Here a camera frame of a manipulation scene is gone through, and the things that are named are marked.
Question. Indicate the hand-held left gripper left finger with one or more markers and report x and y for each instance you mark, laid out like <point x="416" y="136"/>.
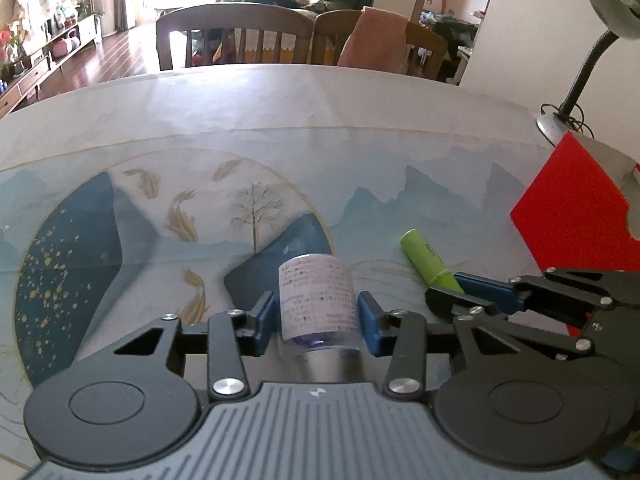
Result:
<point x="262" y="320"/>

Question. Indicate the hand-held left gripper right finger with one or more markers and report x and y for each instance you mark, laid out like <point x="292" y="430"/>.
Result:
<point x="367" y="325"/>

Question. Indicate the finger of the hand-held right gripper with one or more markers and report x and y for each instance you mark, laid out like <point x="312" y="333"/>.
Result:
<point x="490" y="290"/>
<point x="450" y="302"/>

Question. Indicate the green highlighter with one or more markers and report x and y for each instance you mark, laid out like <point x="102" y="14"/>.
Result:
<point x="425" y="255"/>

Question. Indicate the small white labelled bottle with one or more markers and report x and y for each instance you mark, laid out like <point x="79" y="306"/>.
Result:
<point x="315" y="295"/>

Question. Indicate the red cardboard box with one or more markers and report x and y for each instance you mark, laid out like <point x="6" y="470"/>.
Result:
<point x="570" y="210"/>

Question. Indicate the wooden dining chair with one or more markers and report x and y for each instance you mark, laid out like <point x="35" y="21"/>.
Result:
<point x="225" y="15"/>
<point x="425" y="42"/>

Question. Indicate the cluttered bed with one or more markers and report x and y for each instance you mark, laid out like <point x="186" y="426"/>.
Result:
<point x="450" y="35"/>

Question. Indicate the pink cloth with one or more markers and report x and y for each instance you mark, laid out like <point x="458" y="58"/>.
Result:
<point x="372" y="40"/>

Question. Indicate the pink white headboard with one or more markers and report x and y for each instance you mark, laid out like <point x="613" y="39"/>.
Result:
<point x="437" y="0"/>

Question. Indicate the pink bag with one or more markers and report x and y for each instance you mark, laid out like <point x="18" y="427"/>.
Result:
<point x="65" y="46"/>

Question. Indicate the wooden media cabinet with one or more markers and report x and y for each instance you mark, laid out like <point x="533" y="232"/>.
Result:
<point x="30" y="75"/>

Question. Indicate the red flower pot plant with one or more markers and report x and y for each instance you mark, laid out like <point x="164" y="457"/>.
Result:
<point x="7" y="45"/>

